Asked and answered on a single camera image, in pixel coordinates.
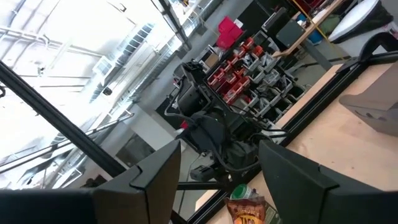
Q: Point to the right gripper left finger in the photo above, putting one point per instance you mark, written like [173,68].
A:
[124,205]

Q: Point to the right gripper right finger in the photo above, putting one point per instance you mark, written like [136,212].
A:
[311,202]

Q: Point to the taco seasoning pouch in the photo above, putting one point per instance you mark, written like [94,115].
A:
[245,214]

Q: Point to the green-lidded spice jar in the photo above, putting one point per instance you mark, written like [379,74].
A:
[241,191]

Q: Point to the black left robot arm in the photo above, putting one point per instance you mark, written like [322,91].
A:
[205,130]

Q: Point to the translucent grey bin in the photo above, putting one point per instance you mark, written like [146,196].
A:
[373,105]

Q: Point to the storage bin rack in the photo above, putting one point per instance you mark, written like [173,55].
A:
[248,77]

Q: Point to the wooden desk top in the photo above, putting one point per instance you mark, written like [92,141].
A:
[298,40]

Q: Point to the dark grey box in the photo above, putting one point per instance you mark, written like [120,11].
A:
[289,34]

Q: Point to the white trash can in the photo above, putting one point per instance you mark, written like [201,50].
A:
[351,21]

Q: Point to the red box stack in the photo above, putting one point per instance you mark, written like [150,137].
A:
[228,34]

